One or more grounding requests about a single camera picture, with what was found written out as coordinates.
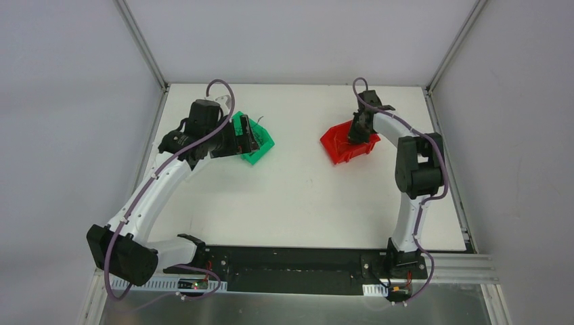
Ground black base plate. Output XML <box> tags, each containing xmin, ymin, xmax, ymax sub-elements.
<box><xmin>163</xmin><ymin>244</ymin><xmax>429</xmax><ymax>296</ymax></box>

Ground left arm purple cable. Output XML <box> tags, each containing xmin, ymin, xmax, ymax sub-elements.
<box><xmin>103</xmin><ymin>79</ymin><xmax>236</xmax><ymax>301</ymax></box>

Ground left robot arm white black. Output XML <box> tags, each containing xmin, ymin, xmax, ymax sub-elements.
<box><xmin>87</xmin><ymin>95</ymin><xmax>259</xmax><ymax>286</ymax></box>

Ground left slotted cable duct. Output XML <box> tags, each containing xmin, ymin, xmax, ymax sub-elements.
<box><xmin>131</xmin><ymin>276</ymin><xmax>227</xmax><ymax>293</ymax></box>

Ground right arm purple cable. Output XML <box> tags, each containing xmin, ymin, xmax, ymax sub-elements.
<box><xmin>352</xmin><ymin>77</ymin><xmax>450</xmax><ymax>301</ymax></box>

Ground right slotted cable duct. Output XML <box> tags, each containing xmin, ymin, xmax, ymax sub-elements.
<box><xmin>362</xmin><ymin>284</ymin><xmax>389</xmax><ymax>297</ymax></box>

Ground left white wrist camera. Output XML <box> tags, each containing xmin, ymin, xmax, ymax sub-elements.
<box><xmin>214</xmin><ymin>95</ymin><xmax>231</xmax><ymax>118</ymax></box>

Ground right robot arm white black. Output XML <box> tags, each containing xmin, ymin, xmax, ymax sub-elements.
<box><xmin>347</xmin><ymin>89</ymin><xmax>448</xmax><ymax>278</ymax></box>

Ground red plastic bin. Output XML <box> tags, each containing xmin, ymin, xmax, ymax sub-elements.
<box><xmin>319</xmin><ymin>121</ymin><xmax>380</xmax><ymax>165</ymax></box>

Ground green plastic bin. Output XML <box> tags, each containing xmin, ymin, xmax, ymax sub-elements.
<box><xmin>231</xmin><ymin>111</ymin><xmax>275</xmax><ymax>166</ymax></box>

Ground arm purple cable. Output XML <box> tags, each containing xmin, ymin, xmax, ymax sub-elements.
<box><xmin>352</xmin><ymin>77</ymin><xmax>450</xmax><ymax>301</ymax></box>
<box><xmin>103</xmin><ymin>79</ymin><xmax>236</xmax><ymax>301</ymax></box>

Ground slotted cable duct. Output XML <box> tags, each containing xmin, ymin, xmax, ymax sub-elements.
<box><xmin>131</xmin><ymin>276</ymin><xmax>227</xmax><ymax>293</ymax></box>
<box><xmin>362</xmin><ymin>284</ymin><xmax>389</xmax><ymax>297</ymax></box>

